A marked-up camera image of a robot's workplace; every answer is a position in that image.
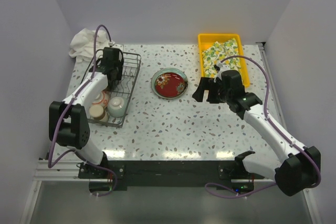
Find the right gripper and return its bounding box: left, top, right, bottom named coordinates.
left=192, top=77, right=231, bottom=104

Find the red floral plate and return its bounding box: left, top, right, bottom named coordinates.
left=154, top=72, right=187, bottom=98

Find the light green floral plate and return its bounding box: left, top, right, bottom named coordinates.
left=151, top=68, right=188, bottom=100

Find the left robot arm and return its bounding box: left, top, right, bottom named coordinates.
left=48, top=47, right=124, bottom=178

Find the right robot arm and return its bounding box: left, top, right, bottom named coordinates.
left=192, top=70, right=321, bottom=196

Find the white red patterned bowl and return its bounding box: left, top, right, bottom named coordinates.
left=92, top=91, right=110, bottom=109

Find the white crumpled towel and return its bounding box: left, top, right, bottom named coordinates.
left=69, top=28, right=109, bottom=62

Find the light green bowl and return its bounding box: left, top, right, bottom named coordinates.
left=107, top=96, right=127, bottom=118

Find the lemon print cloth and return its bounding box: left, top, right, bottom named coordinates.
left=202, top=38, right=239, bottom=78

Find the beige brown cup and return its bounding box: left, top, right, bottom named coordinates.
left=89, top=104, right=109, bottom=122

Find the yellow plastic bin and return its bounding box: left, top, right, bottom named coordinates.
left=198, top=34, right=250, bottom=87

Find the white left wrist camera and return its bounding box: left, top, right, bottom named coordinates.
left=112, top=44, right=124, bottom=52

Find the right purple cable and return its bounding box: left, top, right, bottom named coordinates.
left=205, top=55, right=322, bottom=198

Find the aluminium frame rail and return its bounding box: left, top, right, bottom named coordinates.
left=256, top=42, right=322, bottom=223

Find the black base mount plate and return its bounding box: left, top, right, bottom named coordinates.
left=77, top=161, right=262, bottom=193

